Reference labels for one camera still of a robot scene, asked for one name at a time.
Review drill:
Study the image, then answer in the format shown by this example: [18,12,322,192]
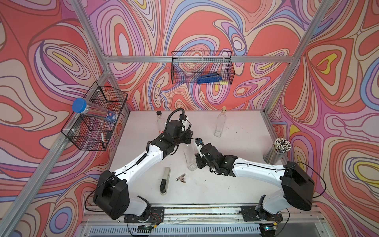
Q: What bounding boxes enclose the clear glass bottle cork stopper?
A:
[184,143,197,171]

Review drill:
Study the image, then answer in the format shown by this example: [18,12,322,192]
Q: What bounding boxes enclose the clear square bottle with cork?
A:
[214,106,227,137]

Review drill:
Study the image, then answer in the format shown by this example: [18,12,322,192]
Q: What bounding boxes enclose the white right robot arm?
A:
[195,141,315,215]

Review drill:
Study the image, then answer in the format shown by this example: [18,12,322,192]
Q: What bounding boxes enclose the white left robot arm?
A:
[93,120,193,220]

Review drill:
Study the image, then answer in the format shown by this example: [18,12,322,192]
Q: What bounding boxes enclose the small metal clip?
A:
[175,173,186,183]

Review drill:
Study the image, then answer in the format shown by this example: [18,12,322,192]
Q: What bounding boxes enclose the black and beige flat tool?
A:
[159,167,171,195]

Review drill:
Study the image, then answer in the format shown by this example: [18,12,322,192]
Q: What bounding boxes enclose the metal cup of pencils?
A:
[263,138,292,165]

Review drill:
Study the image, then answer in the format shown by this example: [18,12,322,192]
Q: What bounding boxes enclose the blue plastic tool in basket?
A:
[196,73,222,84]

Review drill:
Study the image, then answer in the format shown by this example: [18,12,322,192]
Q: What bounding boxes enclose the black marker in basket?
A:
[101,132,105,149]

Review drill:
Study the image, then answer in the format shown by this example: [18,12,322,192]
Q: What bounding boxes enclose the clear tube with blue cap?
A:
[72,98,117,123]

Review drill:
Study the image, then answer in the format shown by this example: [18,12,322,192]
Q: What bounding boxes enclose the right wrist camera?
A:
[194,138,204,158]

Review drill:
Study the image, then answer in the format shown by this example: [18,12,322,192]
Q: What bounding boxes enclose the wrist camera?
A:
[194,138,204,158]
[179,114,190,129]

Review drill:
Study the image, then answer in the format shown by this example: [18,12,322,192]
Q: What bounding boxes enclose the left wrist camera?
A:
[179,114,190,129]

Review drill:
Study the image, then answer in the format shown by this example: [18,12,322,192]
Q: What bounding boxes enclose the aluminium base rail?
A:
[80,203,324,237]

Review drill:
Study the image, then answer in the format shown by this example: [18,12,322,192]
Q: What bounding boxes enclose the black wire basket back wall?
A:
[171,49,235,86]

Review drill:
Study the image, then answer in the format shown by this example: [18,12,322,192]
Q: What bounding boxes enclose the black wire basket wall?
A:
[61,82,128,151]
[171,49,235,86]

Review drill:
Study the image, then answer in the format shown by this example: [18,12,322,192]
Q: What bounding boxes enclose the black wire basket left wall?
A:
[61,82,128,151]

